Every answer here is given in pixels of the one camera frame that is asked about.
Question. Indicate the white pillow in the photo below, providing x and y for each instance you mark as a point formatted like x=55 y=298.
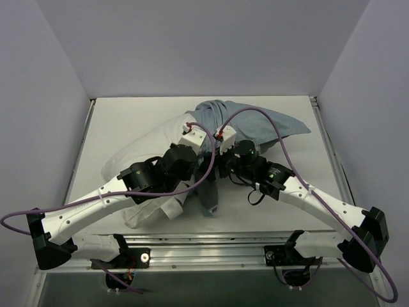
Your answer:
x=154 y=143

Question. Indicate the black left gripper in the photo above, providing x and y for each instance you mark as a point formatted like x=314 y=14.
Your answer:
x=204 y=163

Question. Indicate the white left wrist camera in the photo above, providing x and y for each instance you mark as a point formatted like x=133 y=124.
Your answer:
x=192 y=136

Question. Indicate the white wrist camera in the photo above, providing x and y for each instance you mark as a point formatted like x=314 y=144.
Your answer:
x=226 y=137
x=192 y=136

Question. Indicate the aluminium right side rail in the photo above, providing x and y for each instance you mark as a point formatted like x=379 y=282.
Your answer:
x=337 y=167

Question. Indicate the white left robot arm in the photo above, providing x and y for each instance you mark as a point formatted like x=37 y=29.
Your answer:
x=58 y=235

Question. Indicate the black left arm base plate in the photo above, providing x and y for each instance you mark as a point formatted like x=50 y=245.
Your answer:
x=133 y=258

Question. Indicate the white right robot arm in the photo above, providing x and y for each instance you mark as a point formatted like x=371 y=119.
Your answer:
x=360 y=235

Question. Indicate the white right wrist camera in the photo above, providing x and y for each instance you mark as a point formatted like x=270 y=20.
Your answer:
x=226 y=137

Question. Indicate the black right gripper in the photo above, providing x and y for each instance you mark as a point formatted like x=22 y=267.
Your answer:
x=222 y=163

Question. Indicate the aluminium table edge rail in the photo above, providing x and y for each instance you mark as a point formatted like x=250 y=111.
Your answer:
x=81 y=146

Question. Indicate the aluminium front mounting rail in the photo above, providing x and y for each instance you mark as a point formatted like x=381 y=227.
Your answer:
x=208 y=249

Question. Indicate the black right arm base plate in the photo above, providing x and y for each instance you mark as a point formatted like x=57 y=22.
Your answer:
x=278 y=255

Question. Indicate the grey-blue pillowcase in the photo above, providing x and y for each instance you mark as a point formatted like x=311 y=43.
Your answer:
x=249 y=125

